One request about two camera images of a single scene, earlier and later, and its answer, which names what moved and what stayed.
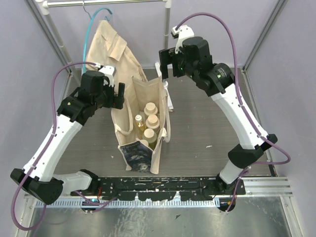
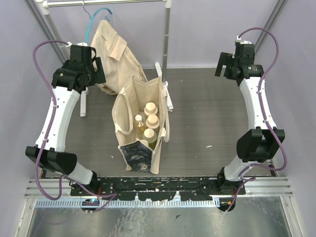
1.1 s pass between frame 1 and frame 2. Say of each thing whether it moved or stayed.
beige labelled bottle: stayed
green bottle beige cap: stayed
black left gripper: moved
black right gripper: moved
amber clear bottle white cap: stayed
